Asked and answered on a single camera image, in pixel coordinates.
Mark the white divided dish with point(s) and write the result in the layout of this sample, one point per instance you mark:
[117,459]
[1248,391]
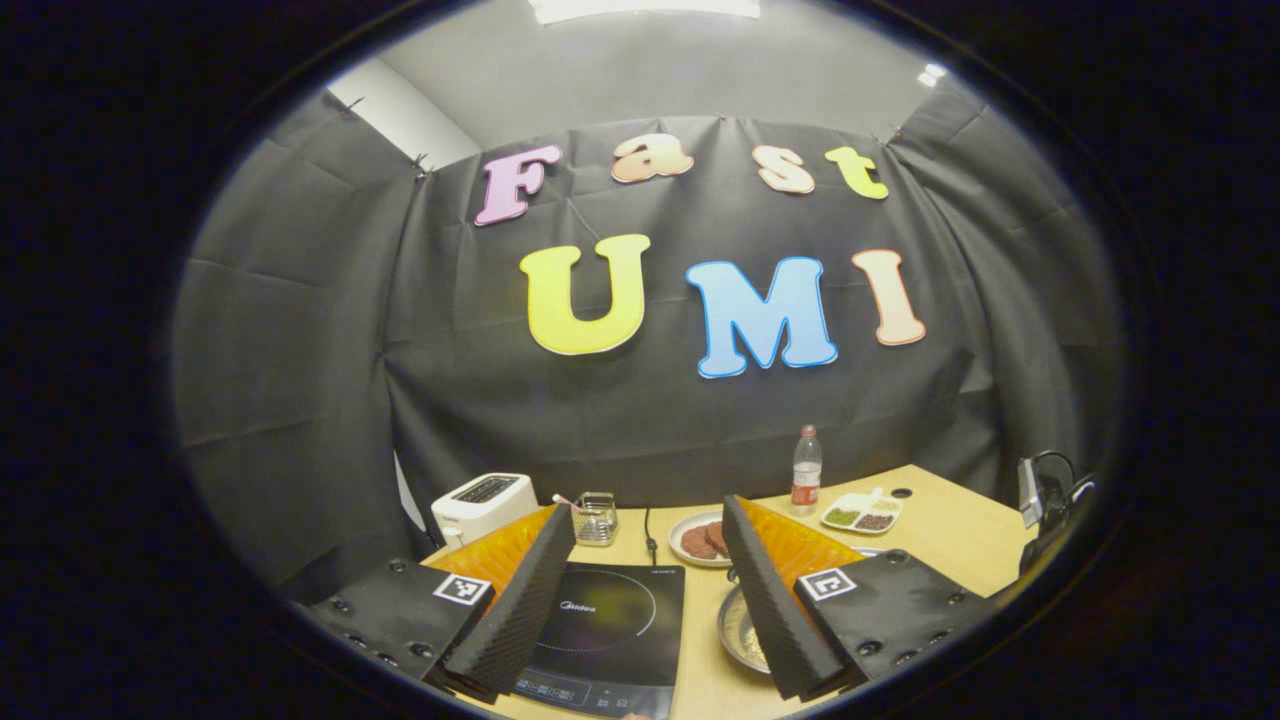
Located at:
[850,505]

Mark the black induction cooktop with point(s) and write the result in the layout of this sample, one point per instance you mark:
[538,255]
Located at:
[620,630]

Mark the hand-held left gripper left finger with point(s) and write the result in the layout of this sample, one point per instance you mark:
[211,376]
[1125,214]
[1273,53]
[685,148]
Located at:
[525,610]

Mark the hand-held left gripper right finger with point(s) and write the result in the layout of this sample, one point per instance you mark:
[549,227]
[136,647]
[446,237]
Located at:
[775,615]

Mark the black backdrop cloth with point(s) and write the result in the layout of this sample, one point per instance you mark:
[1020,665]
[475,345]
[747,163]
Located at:
[650,420]

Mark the white round plate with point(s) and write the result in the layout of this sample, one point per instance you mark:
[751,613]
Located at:
[685,555]

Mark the small ceiling light panel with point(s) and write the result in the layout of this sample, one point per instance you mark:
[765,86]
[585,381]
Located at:
[932,75]

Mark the pile of dark red beans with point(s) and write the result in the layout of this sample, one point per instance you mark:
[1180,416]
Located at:
[874,522]

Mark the pink stick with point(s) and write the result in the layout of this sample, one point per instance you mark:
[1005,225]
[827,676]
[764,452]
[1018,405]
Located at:
[563,499]

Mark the white toaster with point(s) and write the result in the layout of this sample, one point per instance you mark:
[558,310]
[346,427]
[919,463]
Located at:
[480,505]

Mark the small pile of yellow beans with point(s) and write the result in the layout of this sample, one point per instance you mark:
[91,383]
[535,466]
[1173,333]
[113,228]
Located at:
[886,504]

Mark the red meat patty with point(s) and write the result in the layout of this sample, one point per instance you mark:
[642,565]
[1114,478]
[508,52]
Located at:
[718,535]
[696,542]

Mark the clear water bottle red label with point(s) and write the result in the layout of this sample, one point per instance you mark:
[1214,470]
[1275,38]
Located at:
[806,475]

